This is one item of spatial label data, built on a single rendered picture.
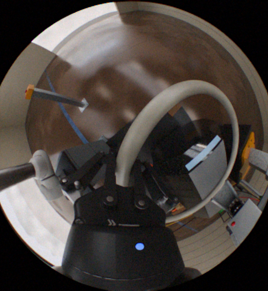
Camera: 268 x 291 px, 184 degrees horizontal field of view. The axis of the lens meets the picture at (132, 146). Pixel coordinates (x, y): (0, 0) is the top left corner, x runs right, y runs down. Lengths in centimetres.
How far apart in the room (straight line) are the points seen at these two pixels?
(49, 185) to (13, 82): 600
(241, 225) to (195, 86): 78
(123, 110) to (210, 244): 614
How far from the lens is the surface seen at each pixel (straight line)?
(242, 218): 78
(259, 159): 140
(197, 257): 574
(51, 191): 71
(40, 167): 68
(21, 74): 618
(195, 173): 54
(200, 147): 57
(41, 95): 120
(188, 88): 16
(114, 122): 129
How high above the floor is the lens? 121
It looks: 76 degrees down
